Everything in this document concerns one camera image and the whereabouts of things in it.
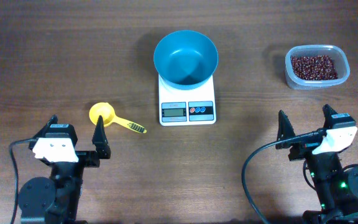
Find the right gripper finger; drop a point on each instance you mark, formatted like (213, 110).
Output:
(285, 131)
(328, 111)

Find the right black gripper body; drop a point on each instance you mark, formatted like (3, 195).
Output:
(305, 150)

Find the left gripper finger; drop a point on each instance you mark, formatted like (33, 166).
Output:
(43, 131)
(100, 140)

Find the yellow measuring scoop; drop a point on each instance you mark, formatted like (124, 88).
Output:
(109, 117)

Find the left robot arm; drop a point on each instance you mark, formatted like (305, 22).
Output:
(55, 199)

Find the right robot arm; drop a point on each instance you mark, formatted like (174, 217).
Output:
(335, 185)

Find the white digital kitchen scale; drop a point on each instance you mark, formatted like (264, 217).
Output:
(186, 107)

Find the blue plastic bowl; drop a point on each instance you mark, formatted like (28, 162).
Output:
(186, 59)

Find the red beans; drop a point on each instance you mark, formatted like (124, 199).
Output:
(314, 68)

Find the clear plastic container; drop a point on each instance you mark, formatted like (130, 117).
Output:
(340, 63)

